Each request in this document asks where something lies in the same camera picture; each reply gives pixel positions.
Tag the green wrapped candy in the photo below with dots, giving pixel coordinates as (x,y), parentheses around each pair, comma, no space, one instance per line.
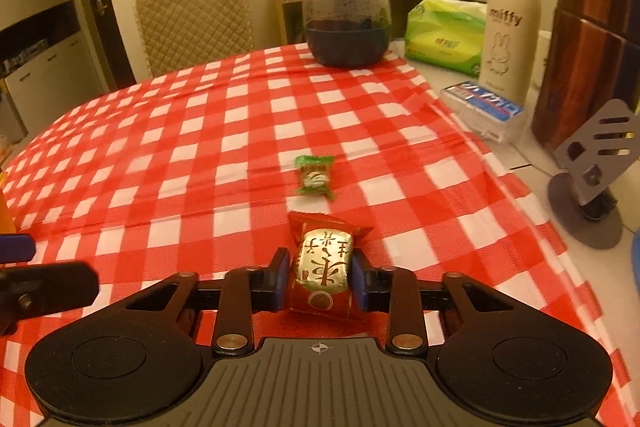
(313,177)

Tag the blue and white box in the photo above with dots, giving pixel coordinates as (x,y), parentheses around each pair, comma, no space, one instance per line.
(482,107)

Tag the red and gold candy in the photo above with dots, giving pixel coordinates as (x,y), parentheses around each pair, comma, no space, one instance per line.
(322,264)

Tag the striped wooden cutting board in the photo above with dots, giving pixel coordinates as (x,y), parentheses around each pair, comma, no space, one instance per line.
(585,57)

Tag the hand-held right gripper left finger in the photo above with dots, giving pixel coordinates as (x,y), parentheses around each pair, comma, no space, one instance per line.
(281,278)

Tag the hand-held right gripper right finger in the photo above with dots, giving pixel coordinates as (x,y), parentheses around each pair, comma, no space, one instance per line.
(358,283)

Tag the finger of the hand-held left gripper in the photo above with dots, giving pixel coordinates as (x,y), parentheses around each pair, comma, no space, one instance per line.
(55,289)
(15,248)

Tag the green tissue pack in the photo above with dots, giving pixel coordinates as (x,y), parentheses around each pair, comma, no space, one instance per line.
(442,37)

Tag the grey metal phone stand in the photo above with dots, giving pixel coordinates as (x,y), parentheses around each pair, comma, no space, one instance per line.
(595,147)

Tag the beige quilted chair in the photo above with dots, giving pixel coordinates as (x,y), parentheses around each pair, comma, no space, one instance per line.
(195,22)

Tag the white thermos bottle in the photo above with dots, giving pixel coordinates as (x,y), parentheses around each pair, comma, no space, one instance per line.
(507,32)

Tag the wooden shelf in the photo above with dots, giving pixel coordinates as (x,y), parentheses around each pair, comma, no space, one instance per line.
(287,12)

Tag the black and white cabinet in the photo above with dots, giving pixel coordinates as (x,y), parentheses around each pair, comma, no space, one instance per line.
(45,57)

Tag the glass jar with dark liquid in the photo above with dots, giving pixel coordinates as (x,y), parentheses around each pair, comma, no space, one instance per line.
(347,22)

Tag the red checkered tablecloth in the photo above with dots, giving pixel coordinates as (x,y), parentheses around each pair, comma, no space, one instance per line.
(200,147)

